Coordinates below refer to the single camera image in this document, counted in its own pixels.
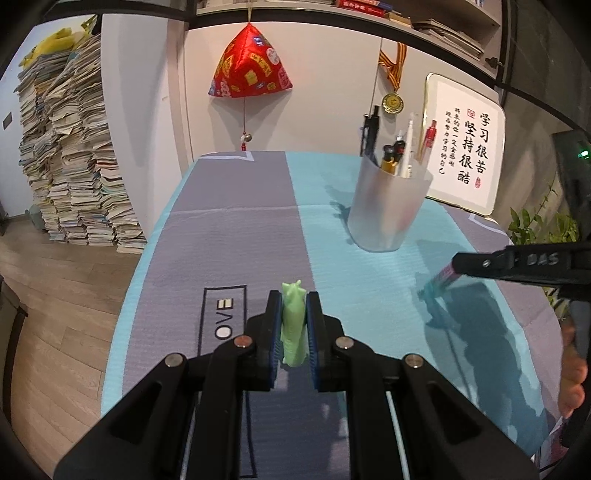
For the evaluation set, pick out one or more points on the yellow and black mechanical pencil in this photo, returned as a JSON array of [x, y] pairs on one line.
[[391, 159]]

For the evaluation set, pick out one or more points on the framed calligraphy picture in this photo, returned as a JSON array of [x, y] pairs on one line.
[[466, 138]]

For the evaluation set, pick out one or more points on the frosted plastic pen holder cup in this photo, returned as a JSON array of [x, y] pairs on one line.
[[388, 207]]

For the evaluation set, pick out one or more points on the person's right hand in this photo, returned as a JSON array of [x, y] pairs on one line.
[[570, 378]]

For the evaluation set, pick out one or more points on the blue grey table mat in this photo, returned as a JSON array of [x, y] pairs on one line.
[[231, 221]]

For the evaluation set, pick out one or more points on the green potted plant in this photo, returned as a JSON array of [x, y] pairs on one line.
[[531, 226]]

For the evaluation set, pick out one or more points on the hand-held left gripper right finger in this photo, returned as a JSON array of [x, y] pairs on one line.
[[313, 341]]

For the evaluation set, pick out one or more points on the translucent pink pen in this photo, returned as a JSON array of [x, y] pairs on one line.
[[438, 279]]

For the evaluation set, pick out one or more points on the gold medal with striped ribbon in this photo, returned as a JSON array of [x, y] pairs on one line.
[[393, 102]]

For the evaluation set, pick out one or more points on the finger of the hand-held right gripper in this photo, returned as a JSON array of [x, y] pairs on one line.
[[508, 264]]

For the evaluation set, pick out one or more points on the black pen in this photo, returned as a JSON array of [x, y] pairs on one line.
[[369, 134]]

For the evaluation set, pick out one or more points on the red pyramid hanging ornament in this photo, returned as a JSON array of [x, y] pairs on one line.
[[249, 64]]

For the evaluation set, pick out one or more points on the yellow plush toy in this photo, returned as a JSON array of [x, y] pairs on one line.
[[55, 41]]

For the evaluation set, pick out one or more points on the pile of grey booklets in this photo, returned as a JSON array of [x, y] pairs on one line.
[[448, 37]]

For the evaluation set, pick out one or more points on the green figure eraser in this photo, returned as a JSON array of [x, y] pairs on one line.
[[293, 323]]

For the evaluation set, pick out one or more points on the grey green pot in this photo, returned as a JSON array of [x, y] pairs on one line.
[[37, 217]]

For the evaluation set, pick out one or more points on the tall stack of books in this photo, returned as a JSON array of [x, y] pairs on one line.
[[74, 161]]

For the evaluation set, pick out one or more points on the white pen with red cap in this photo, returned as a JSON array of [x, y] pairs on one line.
[[429, 136]]

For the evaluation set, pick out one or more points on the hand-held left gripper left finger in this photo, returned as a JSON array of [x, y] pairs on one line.
[[275, 337]]

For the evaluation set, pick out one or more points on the red book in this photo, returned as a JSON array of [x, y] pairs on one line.
[[364, 3]]

